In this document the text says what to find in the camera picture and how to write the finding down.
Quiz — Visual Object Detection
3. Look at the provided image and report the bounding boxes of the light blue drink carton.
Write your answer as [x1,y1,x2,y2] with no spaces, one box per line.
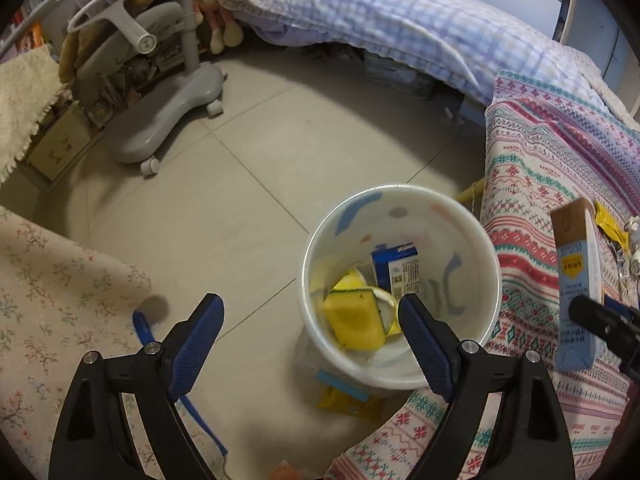
[550,198,607,374]

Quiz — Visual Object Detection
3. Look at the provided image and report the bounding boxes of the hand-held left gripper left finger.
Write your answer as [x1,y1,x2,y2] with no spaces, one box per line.
[47,293,226,480]

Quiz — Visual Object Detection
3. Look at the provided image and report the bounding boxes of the cream fringed rug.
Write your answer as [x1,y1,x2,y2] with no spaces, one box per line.
[0,42,67,184]

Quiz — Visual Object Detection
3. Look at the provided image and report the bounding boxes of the white bed frame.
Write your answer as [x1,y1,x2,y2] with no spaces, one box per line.
[557,0,640,128]

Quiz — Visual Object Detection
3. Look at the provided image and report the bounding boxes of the blue and white small box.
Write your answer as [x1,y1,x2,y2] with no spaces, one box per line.
[371,242,421,302]

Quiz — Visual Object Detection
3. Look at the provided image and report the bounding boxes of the yellow curved scrap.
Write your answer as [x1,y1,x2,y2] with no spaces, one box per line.
[331,268,402,337]

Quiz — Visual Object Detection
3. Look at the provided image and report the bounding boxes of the yellow sponge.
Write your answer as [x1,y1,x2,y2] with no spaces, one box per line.
[323,289,387,349]

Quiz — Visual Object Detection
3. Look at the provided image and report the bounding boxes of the purple checked duvet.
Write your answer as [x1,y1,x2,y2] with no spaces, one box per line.
[219,0,603,107]

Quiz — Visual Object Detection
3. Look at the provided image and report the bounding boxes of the storage boxes under bed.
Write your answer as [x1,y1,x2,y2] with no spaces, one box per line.
[361,49,437,102]

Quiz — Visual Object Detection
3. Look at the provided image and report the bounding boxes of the grey study chair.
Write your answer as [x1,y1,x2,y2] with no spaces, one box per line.
[60,0,226,177]

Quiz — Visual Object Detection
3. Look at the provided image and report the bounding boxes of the yellow snack packet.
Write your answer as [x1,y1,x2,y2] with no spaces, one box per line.
[318,385,384,419]

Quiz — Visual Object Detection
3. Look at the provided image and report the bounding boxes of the shelf of books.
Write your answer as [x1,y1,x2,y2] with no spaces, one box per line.
[0,0,78,61]

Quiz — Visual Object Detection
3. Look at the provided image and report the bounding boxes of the red and teal patterned blanket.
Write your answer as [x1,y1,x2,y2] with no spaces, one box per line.
[324,70,640,480]

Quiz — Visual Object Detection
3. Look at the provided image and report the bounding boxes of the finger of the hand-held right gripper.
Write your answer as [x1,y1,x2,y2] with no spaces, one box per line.
[569,294,640,377]
[604,296,640,322]

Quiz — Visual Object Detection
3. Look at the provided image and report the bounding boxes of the white plastic bucket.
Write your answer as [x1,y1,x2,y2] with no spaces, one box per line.
[298,185,502,402]

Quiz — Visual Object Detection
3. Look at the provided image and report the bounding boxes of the cardboard box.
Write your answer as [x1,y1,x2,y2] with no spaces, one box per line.
[26,104,94,182]

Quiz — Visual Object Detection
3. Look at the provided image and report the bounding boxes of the yellow rod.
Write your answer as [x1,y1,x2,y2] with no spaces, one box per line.
[456,179,489,207]

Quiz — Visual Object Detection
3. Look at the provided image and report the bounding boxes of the yellow wrapper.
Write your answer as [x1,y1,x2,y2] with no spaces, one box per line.
[593,200,629,249]

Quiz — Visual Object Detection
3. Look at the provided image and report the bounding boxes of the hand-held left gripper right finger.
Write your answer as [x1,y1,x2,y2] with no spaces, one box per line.
[397,293,576,480]

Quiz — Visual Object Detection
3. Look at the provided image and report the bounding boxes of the floral beige cloth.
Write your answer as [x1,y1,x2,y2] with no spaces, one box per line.
[0,205,228,480]

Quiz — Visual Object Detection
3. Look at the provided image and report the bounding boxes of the brown plush toy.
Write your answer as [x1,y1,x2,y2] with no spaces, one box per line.
[59,0,157,83]

